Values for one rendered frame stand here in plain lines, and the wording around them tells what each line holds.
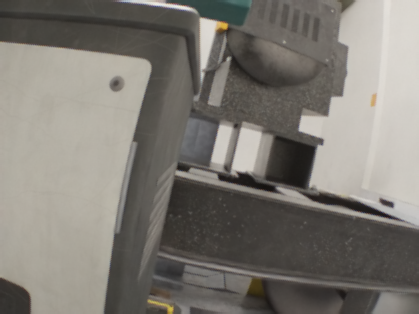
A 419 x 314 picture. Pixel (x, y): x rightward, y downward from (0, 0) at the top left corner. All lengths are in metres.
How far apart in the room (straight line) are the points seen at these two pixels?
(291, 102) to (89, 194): 1.47
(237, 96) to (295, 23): 0.41
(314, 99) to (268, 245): 0.72
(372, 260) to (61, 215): 1.24
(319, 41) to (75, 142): 1.45
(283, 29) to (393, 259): 0.98
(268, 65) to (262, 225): 0.60
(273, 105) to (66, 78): 1.42
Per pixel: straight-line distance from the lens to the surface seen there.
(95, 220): 0.22
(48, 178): 0.23
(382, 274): 1.43
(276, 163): 2.00
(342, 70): 1.82
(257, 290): 2.22
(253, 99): 1.58
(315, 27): 1.62
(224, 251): 1.23
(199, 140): 2.15
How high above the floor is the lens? 0.77
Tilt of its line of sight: 3 degrees down
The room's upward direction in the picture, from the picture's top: 14 degrees clockwise
